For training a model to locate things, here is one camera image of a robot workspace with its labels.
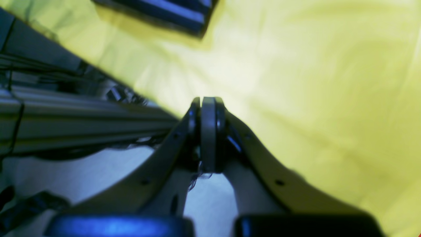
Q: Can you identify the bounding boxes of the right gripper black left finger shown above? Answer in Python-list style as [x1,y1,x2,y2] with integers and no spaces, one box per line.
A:
[64,97,211,218]

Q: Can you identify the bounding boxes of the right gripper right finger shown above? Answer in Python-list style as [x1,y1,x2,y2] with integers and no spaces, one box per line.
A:
[210,97,364,217]

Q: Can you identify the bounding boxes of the navy white striped T-shirt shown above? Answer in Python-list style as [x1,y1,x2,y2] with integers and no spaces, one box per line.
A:
[94,0,219,39]

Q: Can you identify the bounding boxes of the yellow table cloth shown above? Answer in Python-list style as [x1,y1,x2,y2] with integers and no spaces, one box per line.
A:
[1,0,421,237]

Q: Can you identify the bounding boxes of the aluminium table frame rail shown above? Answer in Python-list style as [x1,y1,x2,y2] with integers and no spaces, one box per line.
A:
[0,87,178,156]

